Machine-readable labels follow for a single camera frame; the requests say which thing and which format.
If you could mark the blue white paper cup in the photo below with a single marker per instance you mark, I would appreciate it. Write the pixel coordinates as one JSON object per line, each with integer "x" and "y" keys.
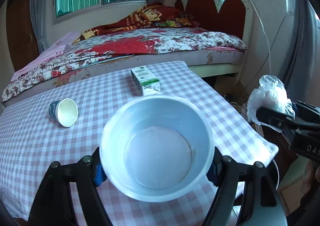
{"x": 65, "y": 112}

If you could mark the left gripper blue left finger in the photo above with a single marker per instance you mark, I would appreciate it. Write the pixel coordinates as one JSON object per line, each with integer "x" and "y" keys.
{"x": 98, "y": 173}

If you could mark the grey curtain right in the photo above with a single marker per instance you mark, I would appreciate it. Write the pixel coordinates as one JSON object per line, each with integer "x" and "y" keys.
{"x": 300, "y": 62}

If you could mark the lilac checkered tablecloth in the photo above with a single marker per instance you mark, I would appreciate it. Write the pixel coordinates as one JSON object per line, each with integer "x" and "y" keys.
{"x": 31, "y": 141}

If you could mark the clear plastic bag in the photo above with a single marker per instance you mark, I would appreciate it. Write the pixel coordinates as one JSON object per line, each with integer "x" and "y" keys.
{"x": 271, "y": 94}

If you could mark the grey curtain left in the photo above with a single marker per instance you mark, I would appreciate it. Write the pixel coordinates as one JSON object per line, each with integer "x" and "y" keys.
{"x": 38, "y": 21}

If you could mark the pink sheet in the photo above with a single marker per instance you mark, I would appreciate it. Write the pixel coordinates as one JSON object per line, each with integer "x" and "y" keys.
{"x": 55, "y": 50}

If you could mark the bed with floral sheet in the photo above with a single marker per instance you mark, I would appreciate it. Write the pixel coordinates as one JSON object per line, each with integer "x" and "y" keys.
{"x": 134, "y": 42}

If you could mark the green white carton box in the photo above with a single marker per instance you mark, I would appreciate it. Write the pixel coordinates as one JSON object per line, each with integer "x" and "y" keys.
{"x": 147, "y": 82}

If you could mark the red white headboard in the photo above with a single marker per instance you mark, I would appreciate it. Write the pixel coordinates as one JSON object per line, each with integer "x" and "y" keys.
{"x": 233, "y": 17}

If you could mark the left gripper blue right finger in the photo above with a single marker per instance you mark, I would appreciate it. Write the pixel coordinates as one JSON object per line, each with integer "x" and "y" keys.
{"x": 214, "y": 172}

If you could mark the person's right hand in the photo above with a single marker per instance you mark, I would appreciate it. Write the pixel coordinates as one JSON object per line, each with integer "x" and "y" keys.
{"x": 311, "y": 174}

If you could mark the brown wooden door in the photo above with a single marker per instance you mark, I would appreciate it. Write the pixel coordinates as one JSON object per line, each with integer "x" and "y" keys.
{"x": 21, "y": 39}

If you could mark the red patterned blanket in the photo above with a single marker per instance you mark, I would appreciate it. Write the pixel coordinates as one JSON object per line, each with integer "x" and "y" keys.
{"x": 149, "y": 16}

